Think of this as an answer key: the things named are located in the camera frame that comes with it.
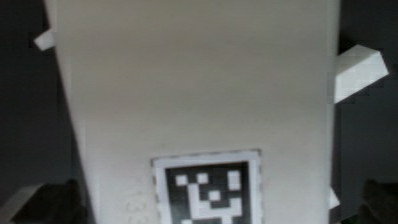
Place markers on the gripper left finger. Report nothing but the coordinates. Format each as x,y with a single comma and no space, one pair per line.
45,204

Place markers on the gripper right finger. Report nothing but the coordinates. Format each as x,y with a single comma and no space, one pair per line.
379,208

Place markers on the white cabinet door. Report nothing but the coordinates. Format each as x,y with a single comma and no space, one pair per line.
361,70
45,40

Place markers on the white cabinet top block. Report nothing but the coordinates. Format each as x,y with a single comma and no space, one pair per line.
199,86

